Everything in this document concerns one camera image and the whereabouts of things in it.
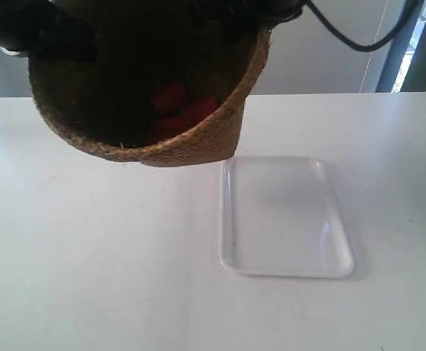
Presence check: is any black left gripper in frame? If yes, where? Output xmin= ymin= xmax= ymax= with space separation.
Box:
xmin=0 ymin=1 xmax=97 ymax=62

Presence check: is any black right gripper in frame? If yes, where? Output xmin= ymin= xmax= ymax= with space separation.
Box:
xmin=194 ymin=0 xmax=304 ymax=25

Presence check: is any brown woven wicker basket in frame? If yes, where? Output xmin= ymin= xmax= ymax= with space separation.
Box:
xmin=28 ymin=1 xmax=270 ymax=167

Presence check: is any white rectangular plastic tray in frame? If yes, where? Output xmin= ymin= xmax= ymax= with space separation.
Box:
xmin=219 ymin=156 xmax=356 ymax=279

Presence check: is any black cable right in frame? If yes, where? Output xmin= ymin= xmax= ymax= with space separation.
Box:
xmin=305 ymin=0 xmax=424 ymax=52

